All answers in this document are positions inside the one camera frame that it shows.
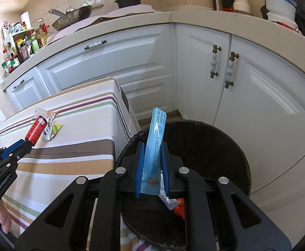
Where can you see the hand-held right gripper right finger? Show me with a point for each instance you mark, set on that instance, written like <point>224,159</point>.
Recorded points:
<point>165,171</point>

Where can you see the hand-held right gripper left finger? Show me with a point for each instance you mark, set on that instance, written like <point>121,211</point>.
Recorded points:
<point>139,168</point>

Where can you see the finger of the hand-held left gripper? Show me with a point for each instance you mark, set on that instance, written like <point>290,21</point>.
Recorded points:
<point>23,149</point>
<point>10,150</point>

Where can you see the red cylindrical tube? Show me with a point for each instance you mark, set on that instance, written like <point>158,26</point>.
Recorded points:
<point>37,128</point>

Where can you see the light blue packet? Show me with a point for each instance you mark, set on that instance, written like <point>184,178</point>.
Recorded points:
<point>153,146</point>

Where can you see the black trash bin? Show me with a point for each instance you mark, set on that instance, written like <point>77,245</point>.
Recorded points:
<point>210,151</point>

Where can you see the person's left hand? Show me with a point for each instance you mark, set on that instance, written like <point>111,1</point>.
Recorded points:
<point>2,217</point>

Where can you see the crumpled white wrapper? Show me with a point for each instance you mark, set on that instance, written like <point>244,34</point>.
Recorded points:
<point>168,201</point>

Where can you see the orange wrapper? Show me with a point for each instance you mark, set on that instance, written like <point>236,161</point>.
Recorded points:
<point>180,209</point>

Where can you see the white pink wrapper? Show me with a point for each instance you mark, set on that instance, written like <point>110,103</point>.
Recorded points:
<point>40,111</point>

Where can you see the striped tablecloth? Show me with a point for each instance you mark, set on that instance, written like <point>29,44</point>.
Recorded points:
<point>71,149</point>

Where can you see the group of condiment bottles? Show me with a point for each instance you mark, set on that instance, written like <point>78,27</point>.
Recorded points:
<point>24,47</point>

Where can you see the white kitchen cabinet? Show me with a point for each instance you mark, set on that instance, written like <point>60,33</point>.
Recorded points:
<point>142,55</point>

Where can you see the paper towel roll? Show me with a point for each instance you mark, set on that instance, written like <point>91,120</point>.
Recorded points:
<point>25,19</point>

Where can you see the metal wok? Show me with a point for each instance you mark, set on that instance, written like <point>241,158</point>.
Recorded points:
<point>74,17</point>

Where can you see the pale stove cover cloth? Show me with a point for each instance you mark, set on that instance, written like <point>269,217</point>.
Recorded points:
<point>126,11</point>

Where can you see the black lidded pot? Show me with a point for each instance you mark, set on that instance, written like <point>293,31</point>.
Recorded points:
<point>128,1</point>

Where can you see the black box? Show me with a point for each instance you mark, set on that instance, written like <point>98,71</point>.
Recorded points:
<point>227,4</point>

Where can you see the white utensil canister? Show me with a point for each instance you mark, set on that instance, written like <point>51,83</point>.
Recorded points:
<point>241,5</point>

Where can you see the small white bowl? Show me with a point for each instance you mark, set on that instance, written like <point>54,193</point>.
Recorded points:
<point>281,21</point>

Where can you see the red plate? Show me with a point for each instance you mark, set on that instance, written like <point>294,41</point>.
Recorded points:
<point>291,27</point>

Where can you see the large white bowl blue lid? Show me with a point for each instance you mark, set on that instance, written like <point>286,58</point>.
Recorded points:
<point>279,4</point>

